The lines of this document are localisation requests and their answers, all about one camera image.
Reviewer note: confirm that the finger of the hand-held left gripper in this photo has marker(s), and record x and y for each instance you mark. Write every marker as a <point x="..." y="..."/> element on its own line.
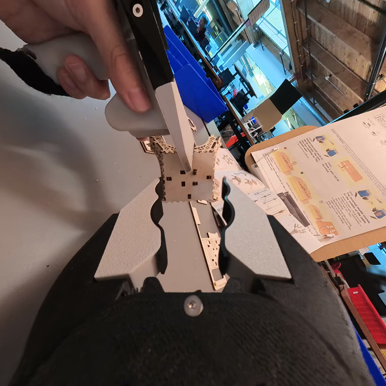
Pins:
<point x="199" y="128"/>
<point x="178" y="126"/>

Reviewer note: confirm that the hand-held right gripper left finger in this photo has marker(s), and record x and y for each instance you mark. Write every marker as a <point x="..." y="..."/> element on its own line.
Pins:
<point x="132" y="238"/>

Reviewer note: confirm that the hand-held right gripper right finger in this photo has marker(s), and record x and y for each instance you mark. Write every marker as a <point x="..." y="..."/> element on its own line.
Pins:
<point x="253" y="241"/>

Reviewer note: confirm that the wooden tower puzzle model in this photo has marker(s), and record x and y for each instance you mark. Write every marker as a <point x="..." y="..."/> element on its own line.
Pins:
<point x="188" y="178"/>

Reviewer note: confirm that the white desk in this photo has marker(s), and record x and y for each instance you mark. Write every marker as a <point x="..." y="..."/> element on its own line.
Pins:
<point x="60" y="187"/>

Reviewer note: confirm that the person's left hand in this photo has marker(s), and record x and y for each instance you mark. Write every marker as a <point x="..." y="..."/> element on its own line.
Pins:
<point x="99" y="21"/>

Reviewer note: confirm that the small blue plastic bin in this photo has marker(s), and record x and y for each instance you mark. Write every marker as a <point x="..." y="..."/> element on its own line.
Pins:
<point x="178" y="48"/>

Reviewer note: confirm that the large blue plastic bin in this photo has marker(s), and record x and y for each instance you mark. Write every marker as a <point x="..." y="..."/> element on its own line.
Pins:
<point x="199" y="90"/>

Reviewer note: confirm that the flat wooden puzzle sheet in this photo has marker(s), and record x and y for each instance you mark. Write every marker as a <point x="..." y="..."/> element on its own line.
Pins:
<point x="209" y="244"/>

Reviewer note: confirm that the white puzzle instruction leaflet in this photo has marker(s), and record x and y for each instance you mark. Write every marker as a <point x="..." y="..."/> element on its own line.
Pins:
<point x="262" y="196"/>

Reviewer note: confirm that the black and wooden chair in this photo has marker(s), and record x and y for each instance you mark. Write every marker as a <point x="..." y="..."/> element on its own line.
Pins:
<point x="279" y="104"/>

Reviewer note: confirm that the instruction sheet on clipboard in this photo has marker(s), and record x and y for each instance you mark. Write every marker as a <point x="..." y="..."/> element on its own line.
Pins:
<point x="340" y="247"/>

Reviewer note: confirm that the colour printed instruction sheet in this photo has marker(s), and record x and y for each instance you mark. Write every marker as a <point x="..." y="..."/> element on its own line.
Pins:
<point x="337" y="181"/>

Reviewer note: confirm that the red plastic bin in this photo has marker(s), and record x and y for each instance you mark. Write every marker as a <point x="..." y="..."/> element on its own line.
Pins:
<point x="368" y="313"/>

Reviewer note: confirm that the metal pole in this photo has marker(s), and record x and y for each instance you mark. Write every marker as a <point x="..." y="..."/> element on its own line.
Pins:
<point x="377" y="57"/>

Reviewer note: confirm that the small wooden frame piece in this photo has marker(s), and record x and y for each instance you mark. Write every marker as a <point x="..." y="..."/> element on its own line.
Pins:
<point x="146" y="147"/>

